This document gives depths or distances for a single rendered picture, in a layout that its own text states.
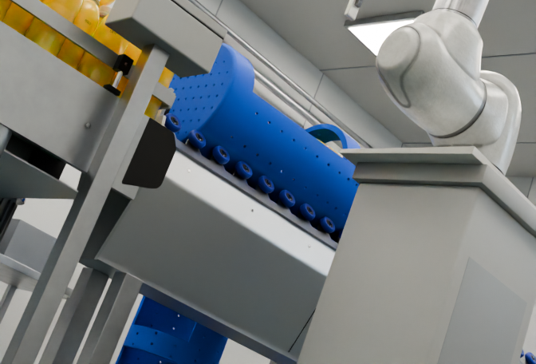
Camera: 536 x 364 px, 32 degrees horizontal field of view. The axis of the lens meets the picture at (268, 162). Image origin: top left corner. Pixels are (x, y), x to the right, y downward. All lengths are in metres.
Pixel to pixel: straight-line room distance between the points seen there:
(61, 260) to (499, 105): 0.93
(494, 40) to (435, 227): 4.51
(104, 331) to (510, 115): 0.95
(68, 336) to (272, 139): 0.64
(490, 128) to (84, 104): 0.81
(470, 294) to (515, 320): 0.17
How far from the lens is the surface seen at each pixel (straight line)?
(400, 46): 1.85
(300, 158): 2.25
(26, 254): 4.95
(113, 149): 1.74
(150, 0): 1.78
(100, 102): 1.82
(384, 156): 1.91
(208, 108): 2.13
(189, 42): 1.81
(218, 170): 2.11
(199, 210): 2.06
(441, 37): 1.87
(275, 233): 2.20
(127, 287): 2.02
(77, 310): 2.12
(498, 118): 1.98
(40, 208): 5.84
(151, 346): 2.72
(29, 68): 1.76
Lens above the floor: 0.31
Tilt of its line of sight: 18 degrees up
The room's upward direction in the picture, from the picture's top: 21 degrees clockwise
